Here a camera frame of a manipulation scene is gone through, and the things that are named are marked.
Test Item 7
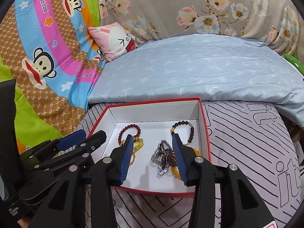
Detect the yellow bead bracelet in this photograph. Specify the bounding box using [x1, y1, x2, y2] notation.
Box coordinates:
[121, 135, 144, 152]

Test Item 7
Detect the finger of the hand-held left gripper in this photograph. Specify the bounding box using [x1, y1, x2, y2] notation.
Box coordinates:
[20, 129, 87, 166]
[26, 130, 107, 179]

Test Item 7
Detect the green plastic object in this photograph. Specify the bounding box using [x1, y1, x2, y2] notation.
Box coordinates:
[284, 53, 304, 75]

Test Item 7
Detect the red bead bracelet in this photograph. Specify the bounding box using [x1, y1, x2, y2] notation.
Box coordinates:
[118, 123, 142, 148]

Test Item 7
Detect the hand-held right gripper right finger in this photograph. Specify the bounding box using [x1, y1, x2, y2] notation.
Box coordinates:
[171, 133, 275, 228]

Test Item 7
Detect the silver wristwatch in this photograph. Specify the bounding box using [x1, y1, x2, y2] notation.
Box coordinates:
[151, 141, 174, 177]

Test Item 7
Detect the pink rabbit pillow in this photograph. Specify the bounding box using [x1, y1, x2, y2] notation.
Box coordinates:
[87, 22, 139, 62]

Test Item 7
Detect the grey floral pillow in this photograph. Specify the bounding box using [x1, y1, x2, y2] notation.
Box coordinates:
[96, 0, 302, 57]

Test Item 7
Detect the light blue satin pillow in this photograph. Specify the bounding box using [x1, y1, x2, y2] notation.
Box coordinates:
[88, 34, 304, 127]

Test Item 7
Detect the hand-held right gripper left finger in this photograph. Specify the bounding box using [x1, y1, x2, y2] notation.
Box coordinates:
[28, 134, 134, 228]

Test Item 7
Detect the dark purple garnet bead bracelet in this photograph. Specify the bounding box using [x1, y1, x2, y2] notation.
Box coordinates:
[158, 146, 177, 169]

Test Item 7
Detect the purple and gold bead bracelet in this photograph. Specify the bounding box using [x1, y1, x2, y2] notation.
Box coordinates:
[170, 121, 196, 146]

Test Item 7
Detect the red cardboard box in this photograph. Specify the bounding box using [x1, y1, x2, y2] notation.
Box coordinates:
[86, 97, 212, 198]

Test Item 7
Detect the orange bead bracelet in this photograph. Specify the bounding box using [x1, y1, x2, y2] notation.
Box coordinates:
[169, 147, 202, 180]

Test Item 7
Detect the colourful cartoon monkey blanket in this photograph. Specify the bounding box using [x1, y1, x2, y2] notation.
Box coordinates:
[0, 0, 105, 152]

